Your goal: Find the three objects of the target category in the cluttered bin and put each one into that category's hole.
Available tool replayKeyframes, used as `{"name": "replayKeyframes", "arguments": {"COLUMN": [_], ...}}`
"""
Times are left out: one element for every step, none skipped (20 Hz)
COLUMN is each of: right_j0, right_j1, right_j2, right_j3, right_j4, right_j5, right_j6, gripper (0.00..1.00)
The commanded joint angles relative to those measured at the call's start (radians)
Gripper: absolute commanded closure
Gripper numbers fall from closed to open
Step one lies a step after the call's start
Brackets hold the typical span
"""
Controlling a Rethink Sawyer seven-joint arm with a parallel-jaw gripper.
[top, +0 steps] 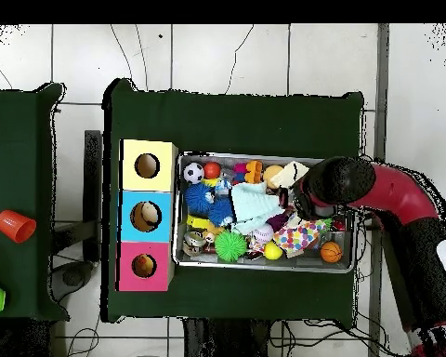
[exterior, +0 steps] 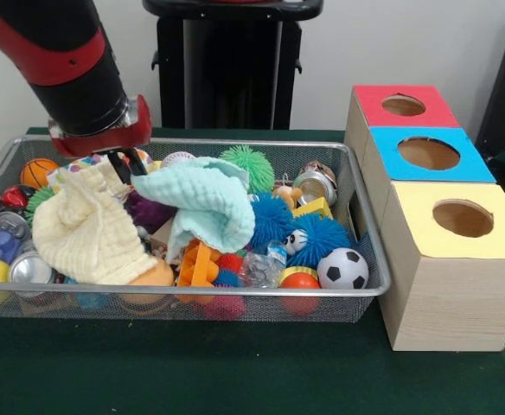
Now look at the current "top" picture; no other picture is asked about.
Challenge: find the light blue muslin cloth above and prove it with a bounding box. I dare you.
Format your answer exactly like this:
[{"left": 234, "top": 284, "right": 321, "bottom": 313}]
[{"left": 230, "top": 181, "right": 285, "bottom": 236}]

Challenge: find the yellow plush duck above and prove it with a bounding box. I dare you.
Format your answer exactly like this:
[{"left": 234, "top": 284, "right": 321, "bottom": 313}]
[{"left": 133, "top": 254, "right": 157, "bottom": 277}]

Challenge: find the shallow mesh bin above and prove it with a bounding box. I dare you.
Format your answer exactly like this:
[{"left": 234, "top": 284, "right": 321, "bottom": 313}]
[{"left": 172, "top": 150, "right": 359, "bottom": 275}]

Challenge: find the wooden box with three holes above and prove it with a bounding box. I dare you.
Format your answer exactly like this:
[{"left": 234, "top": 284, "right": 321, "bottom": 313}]
[{"left": 117, "top": 138, "right": 180, "bottom": 293}]

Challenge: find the cream muslin cloth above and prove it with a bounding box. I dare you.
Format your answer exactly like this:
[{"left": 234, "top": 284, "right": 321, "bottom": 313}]
[{"left": 269, "top": 160, "right": 310, "bottom": 189}]

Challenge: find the polka dot cloth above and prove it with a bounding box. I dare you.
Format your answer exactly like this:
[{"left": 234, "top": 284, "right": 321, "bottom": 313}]
[{"left": 272, "top": 218, "right": 327, "bottom": 255}]

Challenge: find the white toy baseball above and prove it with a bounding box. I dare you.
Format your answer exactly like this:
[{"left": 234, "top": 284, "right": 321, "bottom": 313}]
[{"left": 253, "top": 222, "right": 274, "bottom": 245}]

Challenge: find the orange toy building block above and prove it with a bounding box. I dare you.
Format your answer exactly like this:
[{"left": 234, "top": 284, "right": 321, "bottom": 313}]
[{"left": 244, "top": 160, "right": 264, "bottom": 184}]

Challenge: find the small orange basketball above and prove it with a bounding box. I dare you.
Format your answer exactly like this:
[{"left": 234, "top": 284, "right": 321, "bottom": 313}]
[{"left": 319, "top": 241, "right": 344, "bottom": 264}]

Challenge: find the large green spiky ball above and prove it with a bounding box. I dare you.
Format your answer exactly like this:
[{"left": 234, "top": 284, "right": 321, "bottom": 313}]
[{"left": 214, "top": 230, "right": 248, "bottom": 262}]

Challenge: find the red ball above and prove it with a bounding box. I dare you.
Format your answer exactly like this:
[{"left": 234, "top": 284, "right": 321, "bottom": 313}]
[{"left": 203, "top": 161, "right": 222, "bottom": 180}]

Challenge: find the blue spiky ball with eyes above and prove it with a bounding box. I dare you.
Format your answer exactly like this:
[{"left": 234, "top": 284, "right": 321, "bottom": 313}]
[{"left": 184, "top": 182, "right": 215, "bottom": 217}]

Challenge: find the dark green tablecloth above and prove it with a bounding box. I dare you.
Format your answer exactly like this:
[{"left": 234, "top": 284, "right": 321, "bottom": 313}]
[
  {"left": 99, "top": 77, "right": 365, "bottom": 324},
  {"left": 0, "top": 82, "right": 70, "bottom": 323}
]

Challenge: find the small soccer ball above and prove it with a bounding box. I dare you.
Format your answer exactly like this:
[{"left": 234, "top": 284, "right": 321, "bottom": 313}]
[{"left": 182, "top": 162, "right": 205, "bottom": 185}]

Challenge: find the orange plastic cup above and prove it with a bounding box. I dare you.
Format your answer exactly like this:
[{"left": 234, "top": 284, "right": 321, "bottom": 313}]
[{"left": 0, "top": 208, "right": 37, "bottom": 245}]

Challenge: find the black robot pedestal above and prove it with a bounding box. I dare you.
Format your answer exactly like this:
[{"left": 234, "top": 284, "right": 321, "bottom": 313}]
[{"left": 183, "top": 317, "right": 272, "bottom": 357}]

